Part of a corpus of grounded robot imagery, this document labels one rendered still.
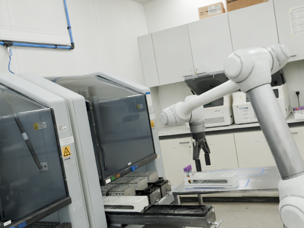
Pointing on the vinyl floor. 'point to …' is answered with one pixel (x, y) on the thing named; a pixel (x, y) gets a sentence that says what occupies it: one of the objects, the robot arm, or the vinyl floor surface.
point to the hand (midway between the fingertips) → (203, 166)
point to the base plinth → (231, 199)
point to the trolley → (259, 177)
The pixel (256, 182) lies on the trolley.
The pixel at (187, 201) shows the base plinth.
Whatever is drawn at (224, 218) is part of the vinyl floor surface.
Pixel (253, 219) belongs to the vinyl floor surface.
